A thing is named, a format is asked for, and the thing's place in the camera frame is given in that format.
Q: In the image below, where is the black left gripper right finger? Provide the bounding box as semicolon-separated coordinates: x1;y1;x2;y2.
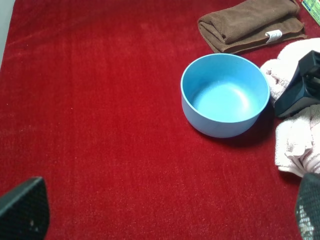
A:
295;173;320;240

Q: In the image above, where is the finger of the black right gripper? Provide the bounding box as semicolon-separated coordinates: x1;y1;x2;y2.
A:
274;74;318;119

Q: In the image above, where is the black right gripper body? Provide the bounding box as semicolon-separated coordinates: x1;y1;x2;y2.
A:
298;50;320;105

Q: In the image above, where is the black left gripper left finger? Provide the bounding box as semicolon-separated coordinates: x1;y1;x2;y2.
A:
0;176;50;240

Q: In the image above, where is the pink towel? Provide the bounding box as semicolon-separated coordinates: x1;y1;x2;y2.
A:
260;37;320;177

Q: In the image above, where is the green white toothpaste box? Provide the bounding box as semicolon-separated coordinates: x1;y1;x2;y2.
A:
301;0;320;25

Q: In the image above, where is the folded brown towel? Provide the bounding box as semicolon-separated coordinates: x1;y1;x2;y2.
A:
197;0;307;54

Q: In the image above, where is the blue round bowl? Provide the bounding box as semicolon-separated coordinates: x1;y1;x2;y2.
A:
180;53;271;139

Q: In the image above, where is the red velvet tablecloth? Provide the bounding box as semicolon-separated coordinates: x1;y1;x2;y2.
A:
0;0;320;240

